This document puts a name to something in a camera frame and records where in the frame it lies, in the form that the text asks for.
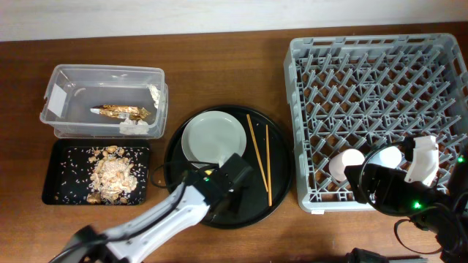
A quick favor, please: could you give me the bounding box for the grey dishwasher rack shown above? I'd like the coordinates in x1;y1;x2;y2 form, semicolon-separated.
284;34;467;213

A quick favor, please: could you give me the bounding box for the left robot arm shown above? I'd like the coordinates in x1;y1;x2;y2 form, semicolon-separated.
51;168;251;262

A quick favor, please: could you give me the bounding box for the blue plastic cup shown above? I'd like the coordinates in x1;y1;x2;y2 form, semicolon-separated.
369;146;402;169

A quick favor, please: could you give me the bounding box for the pink plastic cup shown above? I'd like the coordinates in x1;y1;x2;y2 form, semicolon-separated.
328;149;365;181

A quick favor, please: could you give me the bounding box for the crumpled white tissue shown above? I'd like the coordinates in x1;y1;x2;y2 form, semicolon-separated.
119;118;149;135

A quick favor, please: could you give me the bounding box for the white label on bin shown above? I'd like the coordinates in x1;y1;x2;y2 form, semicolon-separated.
48;84;67;118

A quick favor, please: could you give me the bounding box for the left wooden chopstick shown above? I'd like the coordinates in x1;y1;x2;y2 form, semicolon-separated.
246;114;268;193

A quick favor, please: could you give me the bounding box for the pile of food scraps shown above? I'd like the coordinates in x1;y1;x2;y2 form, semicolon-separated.
86;145;138;205

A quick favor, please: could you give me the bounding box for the gold foil wrapper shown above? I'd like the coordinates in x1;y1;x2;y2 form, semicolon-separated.
90;104;151;120

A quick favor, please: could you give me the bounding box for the black rectangular tray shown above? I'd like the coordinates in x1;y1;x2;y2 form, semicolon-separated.
42;139;151;205

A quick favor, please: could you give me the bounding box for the round black tray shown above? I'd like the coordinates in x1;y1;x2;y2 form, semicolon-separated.
164;105;295;229

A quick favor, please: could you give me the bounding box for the wooden chopstick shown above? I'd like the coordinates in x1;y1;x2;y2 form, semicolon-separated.
246;114;268;193
265;125;273;207

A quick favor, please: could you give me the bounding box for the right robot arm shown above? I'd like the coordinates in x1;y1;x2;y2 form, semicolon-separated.
344;142;467;262

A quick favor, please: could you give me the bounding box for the grey-green plate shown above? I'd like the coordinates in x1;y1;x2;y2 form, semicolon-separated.
181;110;246;168

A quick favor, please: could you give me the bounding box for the right wooden chopstick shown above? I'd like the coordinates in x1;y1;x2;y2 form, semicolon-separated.
265;125;273;207

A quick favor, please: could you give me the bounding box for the clear plastic bin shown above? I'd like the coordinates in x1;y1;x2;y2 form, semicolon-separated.
39;64;169;139

